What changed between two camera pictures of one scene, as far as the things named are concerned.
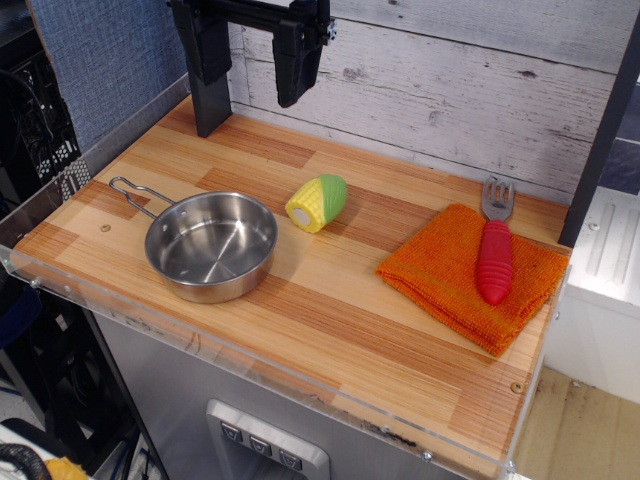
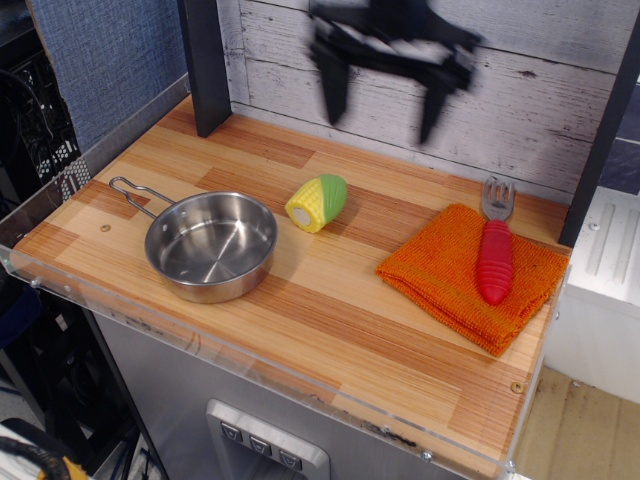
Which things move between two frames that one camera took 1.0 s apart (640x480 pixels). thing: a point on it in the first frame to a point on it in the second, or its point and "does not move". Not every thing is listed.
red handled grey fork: x=495 y=252 does not move
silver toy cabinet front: x=208 y=420 does not move
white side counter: x=595 y=337 does not move
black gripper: x=267 y=14 to x=408 y=36
